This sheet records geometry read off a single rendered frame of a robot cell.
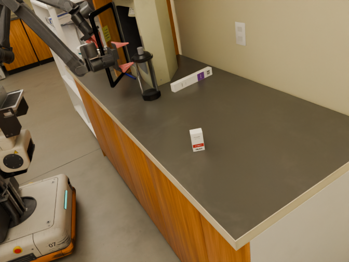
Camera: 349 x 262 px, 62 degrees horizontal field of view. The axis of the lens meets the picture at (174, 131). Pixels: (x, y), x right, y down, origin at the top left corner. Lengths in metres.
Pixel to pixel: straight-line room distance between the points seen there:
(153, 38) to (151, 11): 0.13
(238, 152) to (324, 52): 0.53
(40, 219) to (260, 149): 1.52
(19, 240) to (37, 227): 0.11
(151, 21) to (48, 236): 1.40
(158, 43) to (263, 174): 0.95
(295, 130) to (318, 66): 0.30
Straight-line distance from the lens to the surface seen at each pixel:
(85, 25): 1.68
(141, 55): 1.46
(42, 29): 1.43
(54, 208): 2.15
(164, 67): 1.67
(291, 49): 1.39
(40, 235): 2.04
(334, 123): 1.24
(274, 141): 1.12
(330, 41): 1.27
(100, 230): 2.24
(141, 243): 2.06
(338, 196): 1.14
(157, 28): 1.61
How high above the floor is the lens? 1.60
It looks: 33 degrees down
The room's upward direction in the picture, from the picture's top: 12 degrees counter-clockwise
